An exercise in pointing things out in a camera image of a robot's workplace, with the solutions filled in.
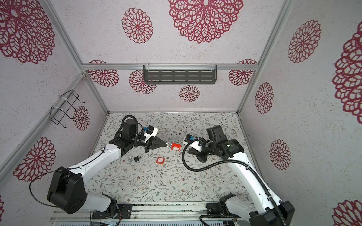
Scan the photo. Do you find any black corrugated right cable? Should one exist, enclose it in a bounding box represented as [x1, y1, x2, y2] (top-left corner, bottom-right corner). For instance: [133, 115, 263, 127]
[181, 139, 289, 226]

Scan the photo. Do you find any black wire wall basket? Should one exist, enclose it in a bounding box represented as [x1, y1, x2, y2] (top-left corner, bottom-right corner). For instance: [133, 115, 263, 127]
[49, 89, 86, 129]

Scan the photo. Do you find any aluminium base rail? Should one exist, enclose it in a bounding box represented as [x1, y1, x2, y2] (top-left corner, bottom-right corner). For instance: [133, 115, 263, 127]
[50, 201, 288, 226]

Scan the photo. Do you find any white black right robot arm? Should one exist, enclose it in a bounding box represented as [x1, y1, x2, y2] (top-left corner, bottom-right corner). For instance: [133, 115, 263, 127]
[182, 125, 295, 226]

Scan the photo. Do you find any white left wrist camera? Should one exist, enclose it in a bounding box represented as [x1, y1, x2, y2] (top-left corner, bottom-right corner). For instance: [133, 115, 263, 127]
[143, 125, 158, 143]

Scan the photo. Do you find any dark metal wall shelf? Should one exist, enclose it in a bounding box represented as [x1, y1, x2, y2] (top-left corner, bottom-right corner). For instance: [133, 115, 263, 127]
[143, 64, 217, 85]

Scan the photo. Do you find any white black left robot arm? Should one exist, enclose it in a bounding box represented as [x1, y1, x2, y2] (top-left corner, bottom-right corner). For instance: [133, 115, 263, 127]
[47, 115, 167, 218]

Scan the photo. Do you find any small black key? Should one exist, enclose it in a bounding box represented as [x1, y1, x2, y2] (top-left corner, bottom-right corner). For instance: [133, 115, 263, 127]
[130, 156, 140, 163]

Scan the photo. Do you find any thin black left cable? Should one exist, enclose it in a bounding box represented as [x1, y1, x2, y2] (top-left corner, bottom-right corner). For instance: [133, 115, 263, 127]
[29, 146, 107, 208]

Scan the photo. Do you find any red padlock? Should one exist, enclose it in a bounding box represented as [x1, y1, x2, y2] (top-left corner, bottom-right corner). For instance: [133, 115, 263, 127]
[151, 154, 165, 165]
[170, 143, 182, 151]

